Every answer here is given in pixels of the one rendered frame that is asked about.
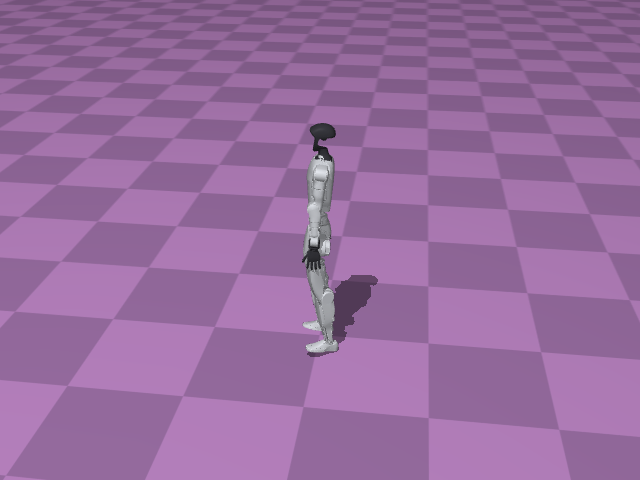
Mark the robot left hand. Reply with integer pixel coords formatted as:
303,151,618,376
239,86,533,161
302,239,321,270

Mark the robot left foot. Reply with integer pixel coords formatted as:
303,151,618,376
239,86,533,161
305,339,338,353

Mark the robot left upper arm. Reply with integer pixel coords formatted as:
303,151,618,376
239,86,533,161
307,165,329,212

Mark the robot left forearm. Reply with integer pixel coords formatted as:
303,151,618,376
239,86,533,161
308,204,322,247

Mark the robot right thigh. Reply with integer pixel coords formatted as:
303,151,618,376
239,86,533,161
303,224,328,286

